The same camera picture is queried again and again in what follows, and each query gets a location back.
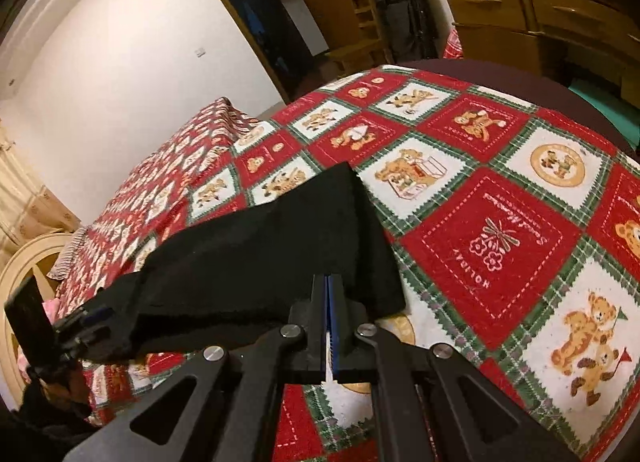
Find red plaid cloth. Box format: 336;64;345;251
442;28;464;61

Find wooden door frame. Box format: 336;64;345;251
192;0;332;105

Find striped pillow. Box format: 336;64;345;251
47;227;92;281

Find beige patterned curtain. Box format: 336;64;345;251
0;122;82;253

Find pink cloth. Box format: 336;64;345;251
17;298;64;379

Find wooden dresser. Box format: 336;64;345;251
430;0;640;102

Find dark wooden bed footboard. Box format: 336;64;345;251
395;58;640;153

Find black bag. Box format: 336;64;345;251
367;0;442;62

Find teal cushion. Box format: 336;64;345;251
566;78;640;153

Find person's left forearm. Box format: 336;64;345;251
0;382;101;462

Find wooden chair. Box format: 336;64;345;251
325;0;389;78

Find person's left hand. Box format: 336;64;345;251
49;363;94;414

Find cream round headboard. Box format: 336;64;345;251
0;229;76;408

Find red printed bear blanket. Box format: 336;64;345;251
47;64;640;462

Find black pants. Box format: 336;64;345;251
95;162;407;362

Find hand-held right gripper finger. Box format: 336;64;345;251
330;276;583;462
62;274;331;462

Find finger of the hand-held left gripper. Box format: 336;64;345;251
75;326;137;364
52;308;119;339

